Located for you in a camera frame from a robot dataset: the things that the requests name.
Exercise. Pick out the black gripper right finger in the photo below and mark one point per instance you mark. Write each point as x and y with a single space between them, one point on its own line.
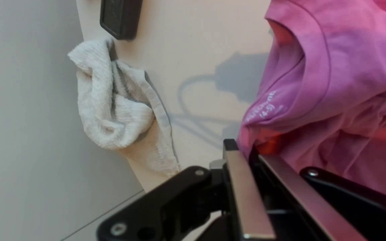
327 210

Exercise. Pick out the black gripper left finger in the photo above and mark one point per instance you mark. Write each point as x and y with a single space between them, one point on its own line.
246 196

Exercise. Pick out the pink t-shirt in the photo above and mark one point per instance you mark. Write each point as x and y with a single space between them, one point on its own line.
344 81

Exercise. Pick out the white towel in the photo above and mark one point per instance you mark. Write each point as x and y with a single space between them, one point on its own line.
112 108

